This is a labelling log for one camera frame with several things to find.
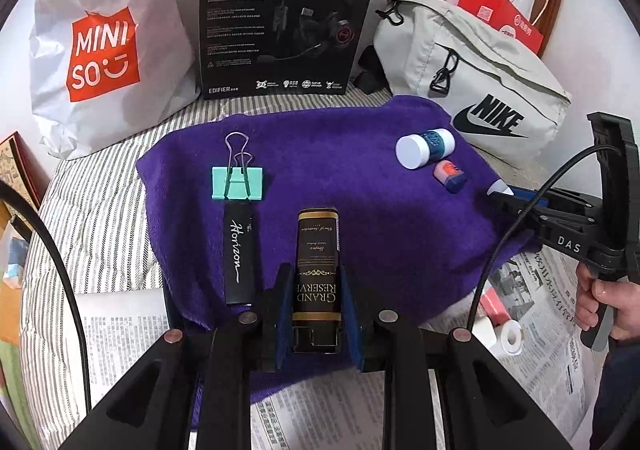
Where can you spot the pink pen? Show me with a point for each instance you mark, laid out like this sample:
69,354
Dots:
492,305

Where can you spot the newspaper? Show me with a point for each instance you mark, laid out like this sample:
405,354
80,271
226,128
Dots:
540,290

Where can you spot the wooden nightstand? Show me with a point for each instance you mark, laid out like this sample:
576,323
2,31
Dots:
7,220

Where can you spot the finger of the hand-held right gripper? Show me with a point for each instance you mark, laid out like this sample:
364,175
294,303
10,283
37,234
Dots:
525,215
535,195

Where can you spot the black rectangular case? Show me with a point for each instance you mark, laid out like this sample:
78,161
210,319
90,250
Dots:
239,255

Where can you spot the small pale blue cap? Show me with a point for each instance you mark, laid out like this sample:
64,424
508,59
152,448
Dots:
500,187

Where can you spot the person's right forearm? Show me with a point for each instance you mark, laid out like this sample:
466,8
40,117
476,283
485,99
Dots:
620,395

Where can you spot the white tape roll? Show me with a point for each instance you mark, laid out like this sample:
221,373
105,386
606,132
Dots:
512,337

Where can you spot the white plastic shopping bag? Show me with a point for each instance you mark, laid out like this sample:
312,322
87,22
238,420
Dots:
100,5

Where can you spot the red paper bag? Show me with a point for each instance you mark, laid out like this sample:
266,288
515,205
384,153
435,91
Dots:
500,15

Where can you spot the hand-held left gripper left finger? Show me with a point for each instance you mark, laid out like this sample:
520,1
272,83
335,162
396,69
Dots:
282,325

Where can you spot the clear box with blue cube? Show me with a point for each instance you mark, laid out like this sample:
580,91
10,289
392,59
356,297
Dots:
12,265

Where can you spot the green binder clip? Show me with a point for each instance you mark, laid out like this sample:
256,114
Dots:
237,182

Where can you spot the black headset box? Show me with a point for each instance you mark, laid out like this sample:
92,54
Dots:
250,30

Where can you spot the person's right hand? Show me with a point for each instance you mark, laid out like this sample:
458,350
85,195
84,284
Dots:
625,302

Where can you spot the grey waist bag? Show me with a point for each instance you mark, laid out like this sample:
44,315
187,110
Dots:
480,60

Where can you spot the white jar with blue label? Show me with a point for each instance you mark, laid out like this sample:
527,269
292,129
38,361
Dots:
415,150

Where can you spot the orange and blue container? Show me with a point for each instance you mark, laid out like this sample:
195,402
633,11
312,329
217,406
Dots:
450,175

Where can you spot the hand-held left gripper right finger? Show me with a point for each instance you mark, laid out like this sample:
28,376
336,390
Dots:
350,325

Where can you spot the purple towel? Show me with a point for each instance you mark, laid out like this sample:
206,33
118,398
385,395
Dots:
350,170

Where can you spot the brown patterned notebook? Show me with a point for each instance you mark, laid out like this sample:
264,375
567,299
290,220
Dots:
20,170

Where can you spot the black and gold box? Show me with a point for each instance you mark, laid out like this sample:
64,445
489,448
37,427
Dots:
317,270

